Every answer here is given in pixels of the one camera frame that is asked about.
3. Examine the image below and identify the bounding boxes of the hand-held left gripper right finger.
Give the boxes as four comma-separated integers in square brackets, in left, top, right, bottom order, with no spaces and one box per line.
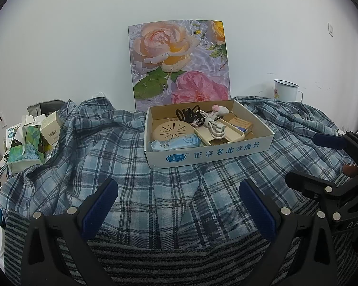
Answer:
[239,179,339,286]

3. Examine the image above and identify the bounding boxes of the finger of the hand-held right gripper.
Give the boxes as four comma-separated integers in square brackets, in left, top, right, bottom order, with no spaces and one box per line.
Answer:
[285,171,345,204]
[313,131,358,152]

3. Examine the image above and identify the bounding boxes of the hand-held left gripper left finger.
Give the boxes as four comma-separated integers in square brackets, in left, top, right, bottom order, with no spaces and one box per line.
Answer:
[20,178,119,286]

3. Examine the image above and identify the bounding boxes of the white cardboard tray box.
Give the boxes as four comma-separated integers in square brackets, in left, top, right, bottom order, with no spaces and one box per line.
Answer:
[144,99,275,169]

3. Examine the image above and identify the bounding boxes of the beige phone case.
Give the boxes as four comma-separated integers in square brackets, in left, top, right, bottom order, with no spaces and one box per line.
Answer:
[195,122,246,143]

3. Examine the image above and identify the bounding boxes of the small orange gold box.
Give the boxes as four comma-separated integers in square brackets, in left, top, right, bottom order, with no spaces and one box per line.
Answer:
[228,117,253,134]

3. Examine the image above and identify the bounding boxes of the white charging cable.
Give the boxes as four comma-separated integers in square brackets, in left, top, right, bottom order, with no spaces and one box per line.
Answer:
[194,110,228,141]

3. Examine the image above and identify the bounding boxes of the blue tissue pack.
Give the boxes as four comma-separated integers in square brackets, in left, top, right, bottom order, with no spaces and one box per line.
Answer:
[150,134,202,153]

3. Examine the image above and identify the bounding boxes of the white bunny hair tie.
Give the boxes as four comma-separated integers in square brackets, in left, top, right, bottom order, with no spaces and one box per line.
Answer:
[212,104,231,117]

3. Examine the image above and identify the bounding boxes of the beige round disc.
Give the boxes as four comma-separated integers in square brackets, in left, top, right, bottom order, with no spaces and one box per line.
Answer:
[153,119,196,143]

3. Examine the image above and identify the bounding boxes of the black hair tie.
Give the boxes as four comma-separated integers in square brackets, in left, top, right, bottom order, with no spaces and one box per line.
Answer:
[175,107,206,126]

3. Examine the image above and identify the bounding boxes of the white enamel mug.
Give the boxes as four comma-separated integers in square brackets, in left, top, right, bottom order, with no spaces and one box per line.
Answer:
[273,79,303,102]

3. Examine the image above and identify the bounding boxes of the blue plaid blanket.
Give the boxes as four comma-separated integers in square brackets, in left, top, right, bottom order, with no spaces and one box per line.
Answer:
[0,95,351,249]

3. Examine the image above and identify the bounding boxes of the small cream carton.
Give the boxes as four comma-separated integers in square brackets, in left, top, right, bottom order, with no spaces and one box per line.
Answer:
[40,112,63,147]

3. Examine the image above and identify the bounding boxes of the grey striped blanket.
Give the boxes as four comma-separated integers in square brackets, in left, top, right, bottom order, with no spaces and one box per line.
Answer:
[3,152,358,286]

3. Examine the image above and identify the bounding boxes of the green tissue box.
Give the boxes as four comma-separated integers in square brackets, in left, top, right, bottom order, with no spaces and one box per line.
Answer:
[7,125,47,174]

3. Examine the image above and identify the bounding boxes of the white blue carton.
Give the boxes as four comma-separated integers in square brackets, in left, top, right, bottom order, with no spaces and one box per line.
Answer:
[6,125,21,150]

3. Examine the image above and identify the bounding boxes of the grey bag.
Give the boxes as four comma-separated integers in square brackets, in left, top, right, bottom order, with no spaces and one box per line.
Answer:
[27,99,69,117]

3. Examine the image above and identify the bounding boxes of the rose print board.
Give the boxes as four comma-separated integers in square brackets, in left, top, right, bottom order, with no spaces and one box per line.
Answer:
[128,20,231,112]

